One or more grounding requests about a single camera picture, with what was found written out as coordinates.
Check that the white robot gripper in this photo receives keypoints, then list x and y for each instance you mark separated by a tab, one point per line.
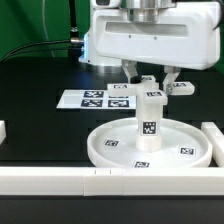
174	34

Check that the white cross-shaped table base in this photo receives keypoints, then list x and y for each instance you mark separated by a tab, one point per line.
148	90

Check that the white round table top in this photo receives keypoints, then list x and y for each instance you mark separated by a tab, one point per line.
113	144

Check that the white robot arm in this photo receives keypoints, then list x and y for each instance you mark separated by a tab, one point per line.
172	33

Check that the white marker sheet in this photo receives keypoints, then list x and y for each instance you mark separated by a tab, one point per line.
94	99

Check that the white right fence block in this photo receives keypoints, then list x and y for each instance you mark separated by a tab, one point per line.
216	138

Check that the white fence block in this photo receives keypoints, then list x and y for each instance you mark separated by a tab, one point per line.
216	138
2	131

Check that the white front fence bar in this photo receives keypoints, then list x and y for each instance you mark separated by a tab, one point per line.
51	181

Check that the white left fence block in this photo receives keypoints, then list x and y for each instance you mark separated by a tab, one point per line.
2	131

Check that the black vertical cable connector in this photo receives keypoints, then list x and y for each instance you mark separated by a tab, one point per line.
73	23

